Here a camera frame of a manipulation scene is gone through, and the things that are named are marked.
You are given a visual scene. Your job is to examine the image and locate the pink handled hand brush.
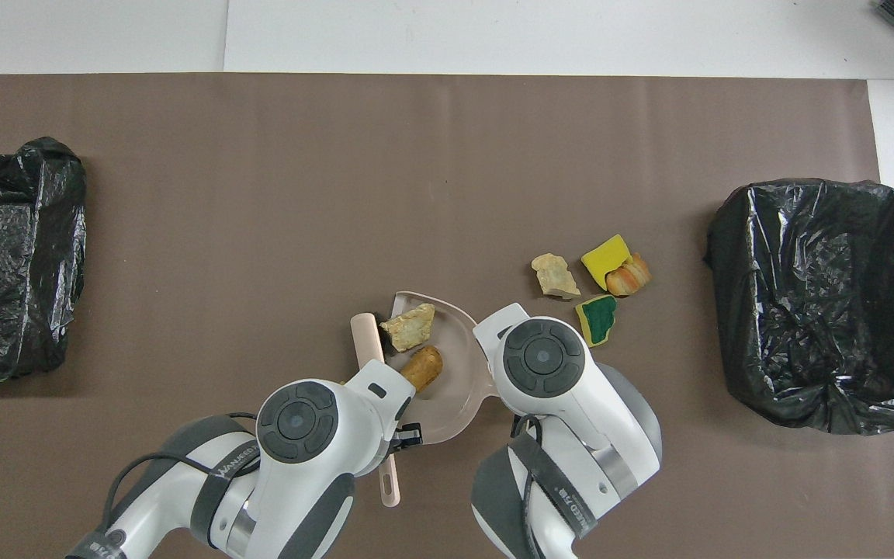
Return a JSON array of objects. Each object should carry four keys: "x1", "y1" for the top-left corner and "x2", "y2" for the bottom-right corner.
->
[{"x1": 350, "y1": 312, "x2": 403, "y2": 509}]

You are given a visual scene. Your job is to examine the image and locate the pink plastic dustpan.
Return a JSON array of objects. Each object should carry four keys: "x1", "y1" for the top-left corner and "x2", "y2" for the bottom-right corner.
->
[{"x1": 391, "y1": 290, "x2": 502, "y2": 446}]

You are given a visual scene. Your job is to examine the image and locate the yellow sponge block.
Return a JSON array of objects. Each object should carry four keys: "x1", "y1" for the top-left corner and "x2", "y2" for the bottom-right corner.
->
[{"x1": 580, "y1": 234, "x2": 634, "y2": 292}]

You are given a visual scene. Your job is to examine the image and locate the brown paper table mat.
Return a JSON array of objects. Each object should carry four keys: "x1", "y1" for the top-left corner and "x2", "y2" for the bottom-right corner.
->
[{"x1": 0, "y1": 74, "x2": 894, "y2": 559}]

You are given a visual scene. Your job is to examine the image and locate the brown bread roll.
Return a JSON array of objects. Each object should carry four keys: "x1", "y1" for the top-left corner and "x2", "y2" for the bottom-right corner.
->
[{"x1": 399, "y1": 345, "x2": 445, "y2": 393}]

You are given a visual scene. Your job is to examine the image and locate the orange crusty bread piece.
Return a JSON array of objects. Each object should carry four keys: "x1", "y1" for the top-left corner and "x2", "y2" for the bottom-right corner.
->
[{"x1": 605, "y1": 252, "x2": 653, "y2": 297}]

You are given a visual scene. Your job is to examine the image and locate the black bag lined bin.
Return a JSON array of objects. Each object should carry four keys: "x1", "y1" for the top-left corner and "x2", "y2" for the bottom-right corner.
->
[
  {"x1": 705, "y1": 179, "x2": 894, "y2": 436},
  {"x1": 0, "y1": 137, "x2": 88, "y2": 382}
]

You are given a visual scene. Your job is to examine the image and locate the pale yellow foam piece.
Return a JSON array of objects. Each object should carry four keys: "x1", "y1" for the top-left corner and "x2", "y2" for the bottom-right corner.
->
[{"x1": 531, "y1": 253, "x2": 582, "y2": 300}]

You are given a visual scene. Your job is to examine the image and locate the thick green yellow sponge scrap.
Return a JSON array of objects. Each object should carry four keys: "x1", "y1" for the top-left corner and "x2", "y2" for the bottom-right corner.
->
[{"x1": 574, "y1": 294, "x2": 619, "y2": 349}]

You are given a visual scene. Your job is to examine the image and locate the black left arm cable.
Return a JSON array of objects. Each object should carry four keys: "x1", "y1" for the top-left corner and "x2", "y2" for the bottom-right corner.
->
[{"x1": 106, "y1": 411, "x2": 262, "y2": 536}]

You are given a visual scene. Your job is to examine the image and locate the pale bread chunk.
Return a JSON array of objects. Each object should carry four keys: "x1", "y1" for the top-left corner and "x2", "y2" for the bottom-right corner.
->
[{"x1": 379, "y1": 303, "x2": 437, "y2": 352}]

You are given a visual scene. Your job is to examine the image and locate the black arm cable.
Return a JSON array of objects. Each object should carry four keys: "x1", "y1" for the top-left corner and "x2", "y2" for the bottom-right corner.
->
[
  {"x1": 511, "y1": 415, "x2": 550, "y2": 559},
  {"x1": 106, "y1": 411, "x2": 262, "y2": 536}
]

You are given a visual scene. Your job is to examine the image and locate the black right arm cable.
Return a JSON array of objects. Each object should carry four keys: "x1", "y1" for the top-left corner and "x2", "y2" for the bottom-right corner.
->
[{"x1": 511, "y1": 415, "x2": 550, "y2": 559}]

